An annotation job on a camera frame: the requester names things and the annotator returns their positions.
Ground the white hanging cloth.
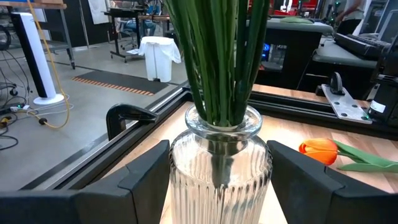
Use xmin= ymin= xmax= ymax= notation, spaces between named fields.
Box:
xmin=88 ymin=0 xmax=110 ymax=26

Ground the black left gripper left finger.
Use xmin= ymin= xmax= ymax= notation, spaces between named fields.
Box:
xmin=0 ymin=139 xmax=171 ymax=224

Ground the grey side table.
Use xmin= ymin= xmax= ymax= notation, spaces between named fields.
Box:
xmin=266 ymin=17 xmax=334 ymax=91

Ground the black mat with orange stripes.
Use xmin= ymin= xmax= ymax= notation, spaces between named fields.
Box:
xmin=70 ymin=69 xmax=169 ymax=96

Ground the black aluminium table frame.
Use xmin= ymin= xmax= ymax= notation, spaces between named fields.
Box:
xmin=20 ymin=81 xmax=398 ymax=191

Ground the yellow cable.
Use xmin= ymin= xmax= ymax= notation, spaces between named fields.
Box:
xmin=26 ymin=0 xmax=72 ymax=129

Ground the white tower fan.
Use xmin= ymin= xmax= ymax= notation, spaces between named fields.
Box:
xmin=11 ymin=11 xmax=65 ymax=106

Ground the white trash bin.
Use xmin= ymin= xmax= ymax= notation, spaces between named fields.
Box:
xmin=138 ymin=36 xmax=182 ymax=83

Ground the ribbed clear glass vase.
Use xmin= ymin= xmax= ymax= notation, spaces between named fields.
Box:
xmin=169 ymin=104 xmax=274 ymax=224

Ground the wooden top workbench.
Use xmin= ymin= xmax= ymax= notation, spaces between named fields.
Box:
xmin=0 ymin=0 xmax=76 ymax=70

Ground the person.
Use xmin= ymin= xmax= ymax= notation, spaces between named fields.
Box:
xmin=335 ymin=0 xmax=367 ymax=35

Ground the black knob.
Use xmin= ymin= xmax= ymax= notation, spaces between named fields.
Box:
xmin=328 ymin=72 xmax=345 ymax=96

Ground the black framed desk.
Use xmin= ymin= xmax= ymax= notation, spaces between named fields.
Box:
xmin=103 ymin=7 xmax=172 ymax=64

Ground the black clamp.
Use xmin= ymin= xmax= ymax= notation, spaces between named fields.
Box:
xmin=105 ymin=103 xmax=160 ymax=141

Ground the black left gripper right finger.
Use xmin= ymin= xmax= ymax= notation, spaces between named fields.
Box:
xmin=266 ymin=139 xmax=398 ymax=224

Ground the white power strip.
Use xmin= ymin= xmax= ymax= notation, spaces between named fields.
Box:
xmin=9 ymin=105 xmax=32 ymax=113

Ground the grey keyboard desk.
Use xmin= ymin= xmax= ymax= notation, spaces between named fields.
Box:
xmin=312 ymin=39 xmax=379 ymax=94

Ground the silver metal plate with holes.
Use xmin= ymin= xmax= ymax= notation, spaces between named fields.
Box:
xmin=321 ymin=83 xmax=373 ymax=125

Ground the loose green leaf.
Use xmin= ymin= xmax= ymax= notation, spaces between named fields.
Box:
xmin=279 ymin=16 xmax=315 ymax=25

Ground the black computer with blue light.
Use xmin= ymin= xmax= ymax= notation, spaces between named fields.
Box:
xmin=260 ymin=42 xmax=272 ymax=62

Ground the black backlit keyboard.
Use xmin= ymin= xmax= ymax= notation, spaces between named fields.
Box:
xmin=334 ymin=32 xmax=389 ymax=59

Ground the orange artificial tulip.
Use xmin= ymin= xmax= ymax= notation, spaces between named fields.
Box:
xmin=298 ymin=138 xmax=398 ymax=174

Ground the blue office chair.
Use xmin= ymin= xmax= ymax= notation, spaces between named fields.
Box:
xmin=119 ymin=17 xmax=158 ymax=50

